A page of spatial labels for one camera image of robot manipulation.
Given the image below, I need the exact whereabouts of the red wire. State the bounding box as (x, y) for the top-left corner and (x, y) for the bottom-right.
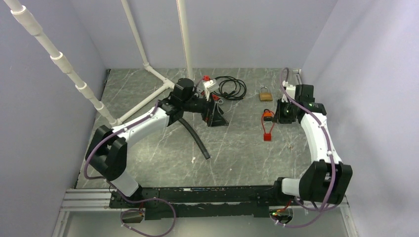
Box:
(260, 111), (276, 142)

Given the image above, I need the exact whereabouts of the black mounting rail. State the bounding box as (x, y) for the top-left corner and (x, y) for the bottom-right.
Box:
(109, 184), (295, 220)

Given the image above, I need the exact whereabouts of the black corrugated hose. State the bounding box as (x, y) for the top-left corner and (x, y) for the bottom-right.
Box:
(178, 118), (211, 160)

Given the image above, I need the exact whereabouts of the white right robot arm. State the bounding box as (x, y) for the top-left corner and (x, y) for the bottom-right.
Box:
(272, 82), (353, 210)

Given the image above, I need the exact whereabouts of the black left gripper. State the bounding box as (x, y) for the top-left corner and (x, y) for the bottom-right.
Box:
(182, 91), (229, 127)

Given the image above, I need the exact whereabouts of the white pvc pipe frame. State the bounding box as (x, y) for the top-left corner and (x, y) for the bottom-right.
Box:
(3, 0), (194, 126)

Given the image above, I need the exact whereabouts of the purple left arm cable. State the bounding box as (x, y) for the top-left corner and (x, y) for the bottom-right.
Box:
(84, 78), (205, 237)

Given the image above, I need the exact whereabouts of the aluminium frame rail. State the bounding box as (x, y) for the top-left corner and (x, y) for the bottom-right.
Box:
(53, 189), (358, 237)

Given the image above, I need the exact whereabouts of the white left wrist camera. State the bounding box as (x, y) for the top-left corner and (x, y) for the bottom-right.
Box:
(202, 76), (219, 101)

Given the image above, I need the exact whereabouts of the brass padlock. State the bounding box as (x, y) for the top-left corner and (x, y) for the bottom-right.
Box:
(259, 86), (273, 102)

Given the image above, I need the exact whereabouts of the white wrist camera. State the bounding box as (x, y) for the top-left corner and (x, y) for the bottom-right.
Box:
(202, 76), (219, 101)
(283, 81), (296, 99)

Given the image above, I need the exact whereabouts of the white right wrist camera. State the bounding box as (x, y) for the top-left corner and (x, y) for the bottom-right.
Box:
(283, 81), (296, 99)

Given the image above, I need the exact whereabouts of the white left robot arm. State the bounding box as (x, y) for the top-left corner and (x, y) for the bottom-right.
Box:
(84, 78), (228, 207)

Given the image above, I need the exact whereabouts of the red handled adjustable wrench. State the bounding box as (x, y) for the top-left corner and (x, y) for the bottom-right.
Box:
(212, 94), (224, 105)

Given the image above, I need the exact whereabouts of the orange black padlock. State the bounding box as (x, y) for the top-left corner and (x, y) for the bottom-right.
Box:
(262, 109), (275, 122)

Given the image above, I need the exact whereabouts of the coiled black cable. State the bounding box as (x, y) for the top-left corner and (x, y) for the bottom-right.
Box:
(212, 76), (247, 101)

